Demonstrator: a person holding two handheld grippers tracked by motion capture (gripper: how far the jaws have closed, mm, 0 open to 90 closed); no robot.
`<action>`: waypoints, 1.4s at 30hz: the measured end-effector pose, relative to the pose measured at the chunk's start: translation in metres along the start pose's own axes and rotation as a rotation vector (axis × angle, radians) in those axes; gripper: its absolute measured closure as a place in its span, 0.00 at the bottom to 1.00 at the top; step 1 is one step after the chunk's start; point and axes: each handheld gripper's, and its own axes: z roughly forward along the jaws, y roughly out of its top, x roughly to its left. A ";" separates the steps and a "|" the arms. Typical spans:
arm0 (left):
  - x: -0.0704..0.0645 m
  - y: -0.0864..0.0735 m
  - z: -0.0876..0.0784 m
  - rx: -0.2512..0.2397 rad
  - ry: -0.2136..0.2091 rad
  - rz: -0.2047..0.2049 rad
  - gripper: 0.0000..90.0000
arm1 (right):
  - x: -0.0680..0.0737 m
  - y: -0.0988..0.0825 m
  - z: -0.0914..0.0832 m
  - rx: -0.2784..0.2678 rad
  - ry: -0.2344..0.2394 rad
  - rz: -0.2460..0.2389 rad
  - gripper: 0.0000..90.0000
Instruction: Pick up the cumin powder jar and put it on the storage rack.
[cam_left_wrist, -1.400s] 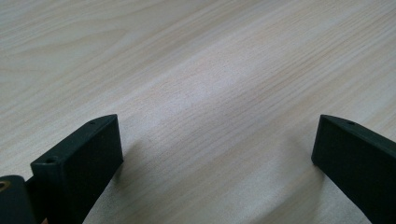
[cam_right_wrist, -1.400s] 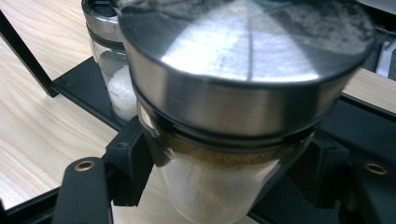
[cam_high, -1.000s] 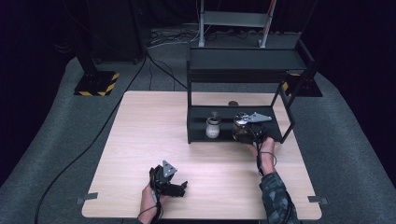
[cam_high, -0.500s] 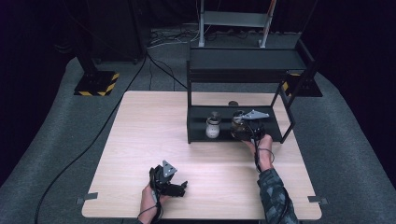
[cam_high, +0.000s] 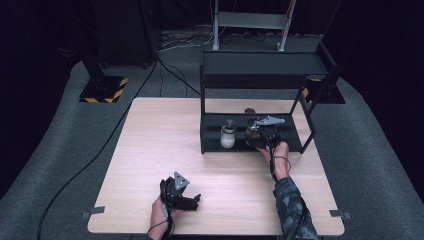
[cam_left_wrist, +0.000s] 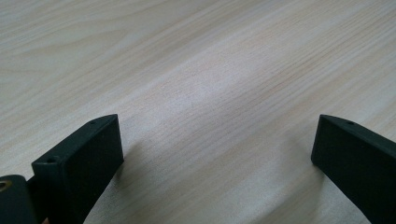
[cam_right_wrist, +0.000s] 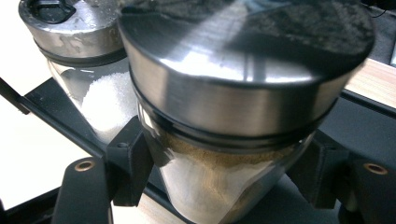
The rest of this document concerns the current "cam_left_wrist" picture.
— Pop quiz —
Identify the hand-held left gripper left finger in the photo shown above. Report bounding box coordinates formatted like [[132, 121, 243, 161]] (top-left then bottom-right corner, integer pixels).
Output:
[[31, 113, 125, 224]]

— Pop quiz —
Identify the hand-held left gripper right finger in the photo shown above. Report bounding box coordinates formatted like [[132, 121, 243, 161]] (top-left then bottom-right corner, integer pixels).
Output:
[[310, 114, 396, 224]]

